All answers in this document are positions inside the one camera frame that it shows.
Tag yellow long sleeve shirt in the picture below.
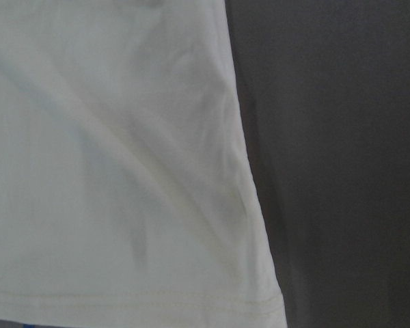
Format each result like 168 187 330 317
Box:
0 1 282 326

